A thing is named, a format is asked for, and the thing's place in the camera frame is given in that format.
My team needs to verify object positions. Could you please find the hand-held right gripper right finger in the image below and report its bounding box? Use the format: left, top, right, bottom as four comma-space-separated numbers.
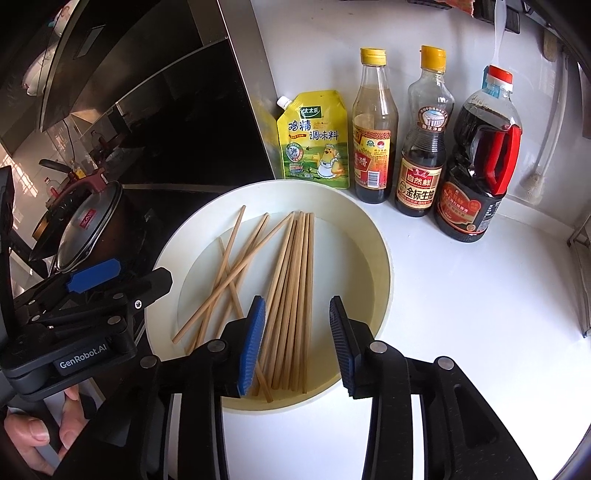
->
329, 298, 532, 480

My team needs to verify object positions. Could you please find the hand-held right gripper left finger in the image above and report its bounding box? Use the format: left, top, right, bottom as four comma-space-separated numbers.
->
92, 296, 267, 480

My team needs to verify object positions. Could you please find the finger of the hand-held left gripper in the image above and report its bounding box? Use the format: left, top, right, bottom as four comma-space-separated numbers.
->
69, 268, 174, 324
44, 258, 123, 298

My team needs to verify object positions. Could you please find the pile of wooden chopsticks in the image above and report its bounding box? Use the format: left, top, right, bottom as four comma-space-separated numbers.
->
172, 205, 317, 403

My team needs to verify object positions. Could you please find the white round bowl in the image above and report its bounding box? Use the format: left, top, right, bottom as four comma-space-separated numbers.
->
144, 180, 393, 412

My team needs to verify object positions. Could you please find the person's left hand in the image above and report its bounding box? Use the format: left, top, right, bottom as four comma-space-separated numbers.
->
4, 385, 90, 480

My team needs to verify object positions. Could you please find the pot with glass lid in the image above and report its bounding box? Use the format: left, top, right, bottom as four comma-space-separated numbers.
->
28, 178, 127, 273

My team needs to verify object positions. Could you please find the black frying pan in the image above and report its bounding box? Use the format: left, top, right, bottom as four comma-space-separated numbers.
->
39, 158, 81, 178

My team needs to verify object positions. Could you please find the soy sauce bottle yellow cap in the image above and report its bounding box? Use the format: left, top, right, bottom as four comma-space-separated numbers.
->
394, 45, 455, 219

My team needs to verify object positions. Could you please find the slim vinegar bottle yellow cap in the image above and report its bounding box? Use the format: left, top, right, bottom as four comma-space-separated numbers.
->
352, 47, 400, 205

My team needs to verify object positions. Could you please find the black steel range hood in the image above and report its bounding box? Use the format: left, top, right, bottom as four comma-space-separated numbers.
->
0, 0, 280, 259

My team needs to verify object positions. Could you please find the white plastic bundle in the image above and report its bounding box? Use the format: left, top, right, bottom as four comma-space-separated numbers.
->
21, 0, 88, 95

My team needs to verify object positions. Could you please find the yellow seasoning pouch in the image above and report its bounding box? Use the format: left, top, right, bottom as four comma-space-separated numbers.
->
276, 90, 352, 191

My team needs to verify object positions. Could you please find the white bottle brush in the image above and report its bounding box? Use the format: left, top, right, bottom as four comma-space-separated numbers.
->
519, 28, 573, 206

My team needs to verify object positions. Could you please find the metal board rack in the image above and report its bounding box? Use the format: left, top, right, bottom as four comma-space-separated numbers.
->
566, 217, 591, 337

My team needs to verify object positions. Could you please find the large dark bottle red handle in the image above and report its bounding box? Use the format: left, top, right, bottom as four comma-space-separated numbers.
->
434, 65, 523, 243

